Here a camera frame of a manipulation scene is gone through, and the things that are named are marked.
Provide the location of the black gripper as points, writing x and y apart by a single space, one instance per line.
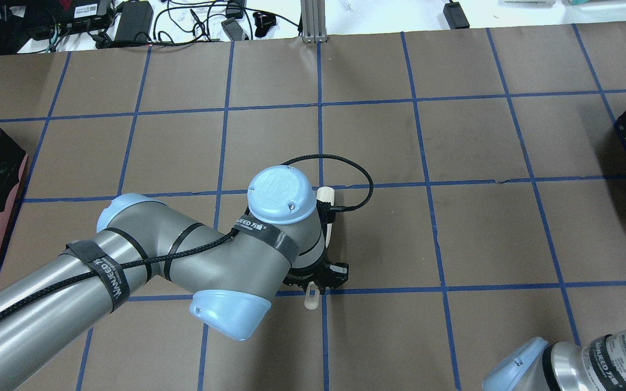
328 276

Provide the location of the beige hand brush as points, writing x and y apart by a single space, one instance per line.
315 289

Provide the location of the black power adapter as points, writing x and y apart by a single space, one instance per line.
455 15

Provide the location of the black power brick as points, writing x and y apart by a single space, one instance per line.
135 20

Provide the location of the aluminium frame post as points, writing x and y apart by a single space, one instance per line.
313 25

